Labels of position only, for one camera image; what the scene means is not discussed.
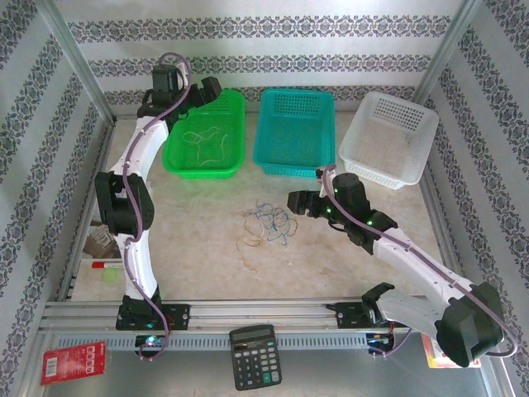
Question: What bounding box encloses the pile of rubber bands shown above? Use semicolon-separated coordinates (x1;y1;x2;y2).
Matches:
254;200;298;246
183;127;231;166

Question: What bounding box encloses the red card package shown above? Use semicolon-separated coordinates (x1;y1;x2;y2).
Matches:
40;341;107;386

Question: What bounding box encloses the small circuit board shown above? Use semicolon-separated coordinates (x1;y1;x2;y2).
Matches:
136;334;170;351
367;332;394;351

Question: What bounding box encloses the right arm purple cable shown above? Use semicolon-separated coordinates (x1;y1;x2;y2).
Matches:
316;163;520;360

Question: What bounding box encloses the teal plastic basket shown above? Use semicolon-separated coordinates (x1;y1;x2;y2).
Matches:
252;88;336;179

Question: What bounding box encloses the grey slotted cable duct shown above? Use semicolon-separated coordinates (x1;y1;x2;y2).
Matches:
55;333;373;352

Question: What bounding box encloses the white plastic basket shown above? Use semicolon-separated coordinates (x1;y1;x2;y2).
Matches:
337;91;440;191

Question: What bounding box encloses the yellow thin cable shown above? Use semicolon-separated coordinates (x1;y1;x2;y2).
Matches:
264;214;299;239

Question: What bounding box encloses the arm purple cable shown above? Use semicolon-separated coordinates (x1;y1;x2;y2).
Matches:
316;163;520;360
122;52;193;363

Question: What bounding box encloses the red white USB stick package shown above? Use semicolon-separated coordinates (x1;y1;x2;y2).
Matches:
420;332;483;369

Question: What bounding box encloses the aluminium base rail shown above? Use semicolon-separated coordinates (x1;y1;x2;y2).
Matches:
41;298;488;332

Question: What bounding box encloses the green plastic basket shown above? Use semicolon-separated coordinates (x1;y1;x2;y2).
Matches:
162;88;247;181

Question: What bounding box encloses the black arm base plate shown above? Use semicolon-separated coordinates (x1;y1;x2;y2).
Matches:
115;304;191;331
335;302;412;330

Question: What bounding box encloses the grey book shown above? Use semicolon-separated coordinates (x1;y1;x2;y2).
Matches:
84;180;154;260

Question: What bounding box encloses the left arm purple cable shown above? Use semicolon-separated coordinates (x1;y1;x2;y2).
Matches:
122;52;193;363

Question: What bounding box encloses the black calculator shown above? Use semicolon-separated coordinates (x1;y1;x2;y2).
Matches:
229;323;283;392

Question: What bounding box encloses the white thin cable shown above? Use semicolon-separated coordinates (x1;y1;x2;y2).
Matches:
242;208;286;232

